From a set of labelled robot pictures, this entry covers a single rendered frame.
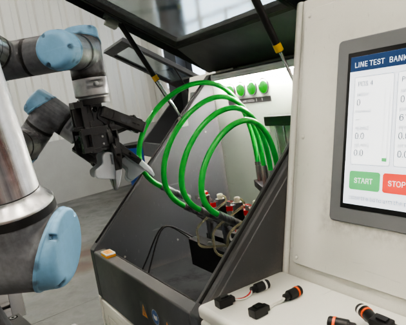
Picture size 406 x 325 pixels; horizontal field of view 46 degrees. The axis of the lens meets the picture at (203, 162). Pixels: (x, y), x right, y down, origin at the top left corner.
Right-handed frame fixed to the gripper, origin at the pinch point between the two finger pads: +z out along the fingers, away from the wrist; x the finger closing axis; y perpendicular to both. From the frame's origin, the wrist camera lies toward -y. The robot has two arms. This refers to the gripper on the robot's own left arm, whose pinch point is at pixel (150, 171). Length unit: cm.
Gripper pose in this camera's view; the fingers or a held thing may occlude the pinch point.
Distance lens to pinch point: 127.3
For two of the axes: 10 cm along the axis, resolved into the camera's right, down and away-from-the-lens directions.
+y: -5.3, 8.1, -2.5
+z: 8.1, 5.7, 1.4
